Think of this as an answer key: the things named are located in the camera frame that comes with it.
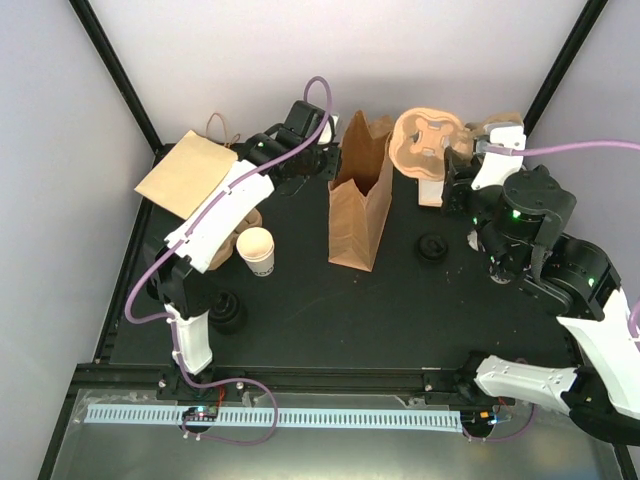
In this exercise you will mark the single pulp cup carrier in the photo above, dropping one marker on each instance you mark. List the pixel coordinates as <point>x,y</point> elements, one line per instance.
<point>421,135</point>

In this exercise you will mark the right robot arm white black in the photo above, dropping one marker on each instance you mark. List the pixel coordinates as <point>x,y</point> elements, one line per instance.
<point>519,223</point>

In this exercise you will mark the black lid stack left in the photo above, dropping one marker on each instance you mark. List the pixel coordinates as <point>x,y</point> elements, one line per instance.
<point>228,314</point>

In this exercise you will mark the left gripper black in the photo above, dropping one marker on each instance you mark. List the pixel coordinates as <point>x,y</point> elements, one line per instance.
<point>332,168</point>

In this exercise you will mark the stack of white paper cups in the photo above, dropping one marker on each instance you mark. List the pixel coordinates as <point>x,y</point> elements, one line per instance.
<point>495,270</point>

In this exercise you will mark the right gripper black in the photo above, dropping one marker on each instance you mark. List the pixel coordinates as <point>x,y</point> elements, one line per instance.
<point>458,173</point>

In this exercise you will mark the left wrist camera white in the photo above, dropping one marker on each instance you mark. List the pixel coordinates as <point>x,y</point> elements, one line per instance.
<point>329,131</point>

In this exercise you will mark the black lid stack right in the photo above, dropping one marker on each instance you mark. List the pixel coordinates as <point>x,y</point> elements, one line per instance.
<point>432,247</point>

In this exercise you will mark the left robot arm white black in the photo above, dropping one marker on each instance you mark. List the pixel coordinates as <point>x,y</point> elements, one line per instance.
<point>301,146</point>

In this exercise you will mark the white paper bag brown trim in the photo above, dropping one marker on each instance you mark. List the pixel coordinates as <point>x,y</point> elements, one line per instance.
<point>430,193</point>

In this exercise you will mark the black frame post right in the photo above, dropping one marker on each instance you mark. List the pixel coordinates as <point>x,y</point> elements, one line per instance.
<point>568,52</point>

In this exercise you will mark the black lid stack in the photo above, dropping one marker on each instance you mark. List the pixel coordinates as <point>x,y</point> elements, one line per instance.
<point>228,314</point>
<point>432,247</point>

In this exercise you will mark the brown kraft paper bag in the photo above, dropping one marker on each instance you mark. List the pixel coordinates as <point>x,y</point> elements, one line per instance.
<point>360,196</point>

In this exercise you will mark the stacked pulp cup carriers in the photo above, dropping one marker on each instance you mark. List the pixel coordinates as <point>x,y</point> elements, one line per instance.
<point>252,219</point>

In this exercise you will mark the black frame post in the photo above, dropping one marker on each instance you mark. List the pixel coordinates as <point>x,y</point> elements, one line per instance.
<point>105,50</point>
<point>568,52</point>

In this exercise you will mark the tan paper bag with handles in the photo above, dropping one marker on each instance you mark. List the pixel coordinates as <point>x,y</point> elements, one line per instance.
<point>191,170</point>

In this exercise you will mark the light blue cable duct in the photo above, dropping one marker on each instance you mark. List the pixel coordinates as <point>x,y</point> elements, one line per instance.
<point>311,418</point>

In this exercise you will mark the black frame post left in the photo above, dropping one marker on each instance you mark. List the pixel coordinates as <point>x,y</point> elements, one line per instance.
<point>105,50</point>

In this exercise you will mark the white paper cup black print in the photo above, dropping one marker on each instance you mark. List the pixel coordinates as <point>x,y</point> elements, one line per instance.
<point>256,247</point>

